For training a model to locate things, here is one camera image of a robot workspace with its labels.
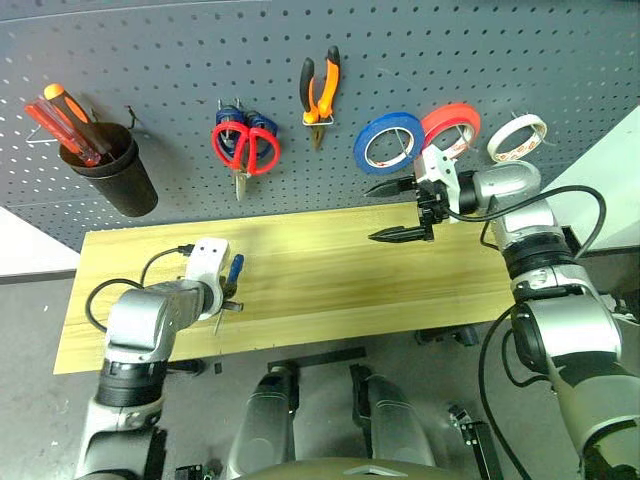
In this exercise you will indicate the blue tape roll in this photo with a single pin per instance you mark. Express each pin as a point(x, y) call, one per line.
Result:
point(362, 145)

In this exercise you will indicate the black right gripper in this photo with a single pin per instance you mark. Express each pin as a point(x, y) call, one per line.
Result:
point(430, 205)

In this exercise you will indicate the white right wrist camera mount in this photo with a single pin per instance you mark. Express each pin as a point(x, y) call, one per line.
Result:
point(440, 167)

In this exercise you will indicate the white tape roll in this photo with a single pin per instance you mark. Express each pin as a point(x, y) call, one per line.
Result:
point(500, 137)

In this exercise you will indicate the red tape roll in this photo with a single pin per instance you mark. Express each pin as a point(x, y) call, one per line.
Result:
point(445, 117)

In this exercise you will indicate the orange black screwdriver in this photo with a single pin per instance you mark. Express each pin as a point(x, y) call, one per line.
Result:
point(67, 102)

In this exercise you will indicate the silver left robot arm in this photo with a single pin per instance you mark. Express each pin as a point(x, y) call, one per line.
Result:
point(140, 320)

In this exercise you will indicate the black flat bar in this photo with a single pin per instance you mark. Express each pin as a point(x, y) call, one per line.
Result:
point(330, 357)

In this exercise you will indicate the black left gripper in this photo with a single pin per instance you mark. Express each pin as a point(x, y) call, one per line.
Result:
point(227, 292)

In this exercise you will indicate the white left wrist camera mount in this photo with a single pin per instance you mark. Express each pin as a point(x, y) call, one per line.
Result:
point(207, 260)

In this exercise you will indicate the white side table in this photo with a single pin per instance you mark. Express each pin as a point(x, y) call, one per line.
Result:
point(610, 150)

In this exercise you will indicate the metal peg hook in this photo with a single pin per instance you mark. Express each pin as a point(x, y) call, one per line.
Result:
point(220, 107)
point(402, 142)
point(466, 136)

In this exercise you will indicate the black clamp block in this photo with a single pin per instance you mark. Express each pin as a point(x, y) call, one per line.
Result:
point(190, 366)
point(450, 336)

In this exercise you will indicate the red transparent screwdriver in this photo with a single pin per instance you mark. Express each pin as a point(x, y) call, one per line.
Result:
point(60, 132)

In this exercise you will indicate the orange black needle-nose pliers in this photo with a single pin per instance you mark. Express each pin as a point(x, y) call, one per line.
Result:
point(327, 90)

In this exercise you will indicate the grey pegboard with tools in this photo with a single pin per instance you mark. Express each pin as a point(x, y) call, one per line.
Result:
point(150, 50)

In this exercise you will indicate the silver left robot leg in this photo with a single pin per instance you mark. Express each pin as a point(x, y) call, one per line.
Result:
point(262, 430)

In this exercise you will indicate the dark olive rounded cover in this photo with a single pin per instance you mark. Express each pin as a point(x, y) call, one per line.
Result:
point(325, 470)

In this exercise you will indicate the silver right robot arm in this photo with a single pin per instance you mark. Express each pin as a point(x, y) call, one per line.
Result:
point(565, 330)

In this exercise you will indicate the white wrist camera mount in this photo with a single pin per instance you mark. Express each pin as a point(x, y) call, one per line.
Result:
point(207, 260)
point(440, 167)

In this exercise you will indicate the black plastic cup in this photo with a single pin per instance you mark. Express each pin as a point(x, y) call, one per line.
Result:
point(125, 185)

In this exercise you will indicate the black metal bracket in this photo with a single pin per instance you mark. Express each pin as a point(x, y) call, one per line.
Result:
point(480, 440)

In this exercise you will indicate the black peg hook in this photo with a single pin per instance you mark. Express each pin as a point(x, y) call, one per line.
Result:
point(131, 120)

